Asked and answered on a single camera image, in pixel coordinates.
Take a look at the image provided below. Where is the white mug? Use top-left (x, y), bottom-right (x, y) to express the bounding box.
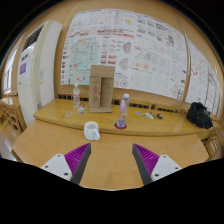
top-left (83, 120), bottom-right (101, 142)

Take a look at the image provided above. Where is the black backpack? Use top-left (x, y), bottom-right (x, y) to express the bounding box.
top-left (185, 101), bottom-right (214, 130)

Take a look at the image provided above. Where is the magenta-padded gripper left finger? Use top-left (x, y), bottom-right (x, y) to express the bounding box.
top-left (40, 142), bottom-right (93, 186)

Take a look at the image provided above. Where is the white standing air conditioner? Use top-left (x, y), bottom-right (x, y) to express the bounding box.
top-left (17, 19), bottom-right (63, 127)

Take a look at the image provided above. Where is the wooden chair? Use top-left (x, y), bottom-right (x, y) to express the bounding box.
top-left (0, 99), bottom-right (28, 134)
top-left (203, 128), bottom-right (224, 161)

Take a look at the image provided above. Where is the red-labelled clear plastic bottle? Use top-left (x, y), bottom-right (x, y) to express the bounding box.
top-left (72, 83), bottom-right (81, 108)

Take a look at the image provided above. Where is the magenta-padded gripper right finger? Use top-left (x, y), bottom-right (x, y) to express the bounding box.
top-left (131, 143), bottom-right (183, 186)

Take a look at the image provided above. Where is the large wall poster sheet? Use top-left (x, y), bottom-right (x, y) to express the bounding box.
top-left (60, 8), bottom-right (189, 101)

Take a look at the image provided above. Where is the brown cardboard box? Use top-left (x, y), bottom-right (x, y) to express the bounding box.
top-left (88, 64), bottom-right (116, 114)

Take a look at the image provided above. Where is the narrow wall poster sheet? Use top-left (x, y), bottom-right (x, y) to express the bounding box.
top-left (184, 39), bottom-right (223, 118)

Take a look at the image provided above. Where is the flat round red coaster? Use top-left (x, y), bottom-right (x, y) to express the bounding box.
top-left (114, 121), bottom-right (128, 130)

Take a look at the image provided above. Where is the clear water bottle white cap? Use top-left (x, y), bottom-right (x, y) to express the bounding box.
top-left (116, 92), bottom-right (131, 129)

